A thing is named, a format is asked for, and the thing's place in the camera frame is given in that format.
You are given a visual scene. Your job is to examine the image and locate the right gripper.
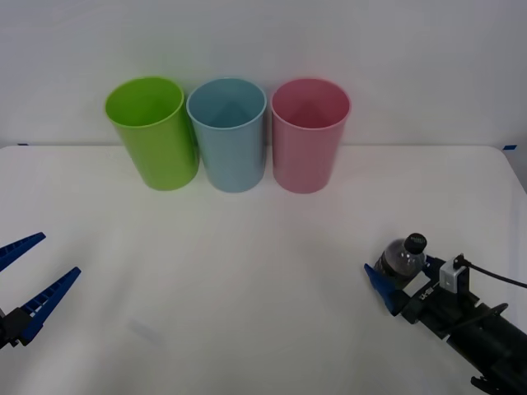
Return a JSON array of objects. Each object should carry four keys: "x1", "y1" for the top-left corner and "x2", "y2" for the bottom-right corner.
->
[{"x1": 363, "y1": 253, "x2": 491, "y2": 342}]

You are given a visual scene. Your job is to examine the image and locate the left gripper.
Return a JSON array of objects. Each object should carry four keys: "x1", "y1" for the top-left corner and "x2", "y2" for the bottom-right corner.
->
[{"x1": 0, "y1": 232, "x2": 82, "y2": 351}]

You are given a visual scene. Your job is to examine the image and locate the dark bottle with black cap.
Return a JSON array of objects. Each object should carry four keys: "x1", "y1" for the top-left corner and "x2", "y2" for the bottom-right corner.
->
[{"x1": 373, "y1": 233, "x2": 429, "y2": 290}]

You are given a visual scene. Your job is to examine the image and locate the pink plastic bin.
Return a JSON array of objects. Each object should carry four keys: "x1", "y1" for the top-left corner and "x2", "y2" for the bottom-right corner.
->
[{"x1": 270, "y1": 77, "x2": 352, "y2": 195}]

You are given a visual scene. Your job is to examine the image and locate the green plastic bin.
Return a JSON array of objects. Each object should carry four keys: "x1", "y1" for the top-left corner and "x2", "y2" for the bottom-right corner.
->
[{"x1": 103, "y1": 75, "x2": 202, "y2": 193}]

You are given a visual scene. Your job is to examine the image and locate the pale blue plastic bin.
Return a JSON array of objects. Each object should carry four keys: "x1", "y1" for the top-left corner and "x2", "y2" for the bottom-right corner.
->
[{"x1": 185, "y1": 77, "x2": 268, "y2": 193}]

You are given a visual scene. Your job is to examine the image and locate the pale grey right wrist camera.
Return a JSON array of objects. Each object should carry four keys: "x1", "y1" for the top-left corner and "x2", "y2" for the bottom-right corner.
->
[{"x1": 438, "y1": 253, "x2": 470, "y2": 294}]

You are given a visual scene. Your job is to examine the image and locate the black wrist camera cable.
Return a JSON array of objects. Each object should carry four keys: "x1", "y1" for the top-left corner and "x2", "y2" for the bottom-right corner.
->
[{"x1": 452, "y1": 254, "x2": 527, "y2": 286}]

